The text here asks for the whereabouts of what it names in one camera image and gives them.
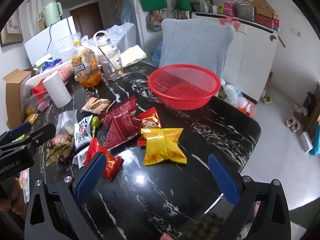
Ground tan seaweed snack packet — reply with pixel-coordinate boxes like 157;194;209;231
81;97;115;114

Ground person's left hand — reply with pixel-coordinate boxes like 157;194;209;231
0;184;27;219

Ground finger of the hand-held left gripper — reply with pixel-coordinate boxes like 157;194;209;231
0;121;32;145
0;123;57;153

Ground clear zip bag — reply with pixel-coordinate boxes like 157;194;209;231
55;110;78;135

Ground white jug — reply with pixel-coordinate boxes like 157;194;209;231
93;30;118;53

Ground green brown snack packet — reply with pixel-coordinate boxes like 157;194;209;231
46;134;75;165

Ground patterned tote bag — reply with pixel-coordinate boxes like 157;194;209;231
145;9;164;32

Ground picture frame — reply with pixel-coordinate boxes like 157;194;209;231
0;7;24;47

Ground orange drink bottle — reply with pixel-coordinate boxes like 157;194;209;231
71;39;103;88

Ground white cabinet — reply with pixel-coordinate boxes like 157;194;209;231
24;16;83;65

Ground white chest freezer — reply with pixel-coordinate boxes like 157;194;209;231
191;11;279;103

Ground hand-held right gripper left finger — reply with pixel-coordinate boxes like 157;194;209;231
24;152;107;240

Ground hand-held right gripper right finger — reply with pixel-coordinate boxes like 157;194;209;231
208;153;292;240

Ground yellow snack packet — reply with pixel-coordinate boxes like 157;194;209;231
141;127;187;166

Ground pink box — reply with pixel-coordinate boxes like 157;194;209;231
223;2;237;17

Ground red orange snack packet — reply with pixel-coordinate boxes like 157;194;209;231
136;107;162;130

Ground clear plastic bowl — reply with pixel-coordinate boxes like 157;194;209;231
54;32;82;55

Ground pink paper cup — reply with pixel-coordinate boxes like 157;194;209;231
58;66;75;82

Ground red plastic basket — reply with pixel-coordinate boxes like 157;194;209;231
147;64;222;110

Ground dark red snack packet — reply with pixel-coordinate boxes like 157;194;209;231
100;95;143;148

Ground blue plastic bag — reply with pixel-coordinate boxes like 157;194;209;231
151;42;164;67

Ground blue packet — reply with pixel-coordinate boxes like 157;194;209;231
42;58;63;71

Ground red gold-print snack packet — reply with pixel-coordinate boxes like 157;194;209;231
83;137;122;182

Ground grey chair cushion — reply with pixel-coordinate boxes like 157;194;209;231
159;18;235;80

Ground red box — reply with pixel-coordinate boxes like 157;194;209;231
255;14;275;29

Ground large clear plastic bag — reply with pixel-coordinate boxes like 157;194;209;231
105;22;137;53

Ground glass cup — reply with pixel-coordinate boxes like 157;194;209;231
98;48;124;81

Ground white black-print snack packet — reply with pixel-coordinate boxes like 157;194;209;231
74;115;93;149
72;147;90;169

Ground toilet paper roll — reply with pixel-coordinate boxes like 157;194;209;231
42;71;72;108

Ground open cardboard box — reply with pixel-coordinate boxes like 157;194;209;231
251;0;277;18

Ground white tray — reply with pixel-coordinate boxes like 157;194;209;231
25;65;73;88

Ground yellow white packet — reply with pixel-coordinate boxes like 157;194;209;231
122;44;147;68

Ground pale green kettle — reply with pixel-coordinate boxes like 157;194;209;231
43;1;63;28

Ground red plastic container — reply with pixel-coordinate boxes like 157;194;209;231
31;81;48;100

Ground green lollipop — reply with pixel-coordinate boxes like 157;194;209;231
90;116;101;138

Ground metal spoon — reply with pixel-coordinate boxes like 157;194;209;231
106;55;123;77

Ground pile of plastic bags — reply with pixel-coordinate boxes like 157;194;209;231
219;79;257;117

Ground brown door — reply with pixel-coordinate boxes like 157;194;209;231
70;2;104;34

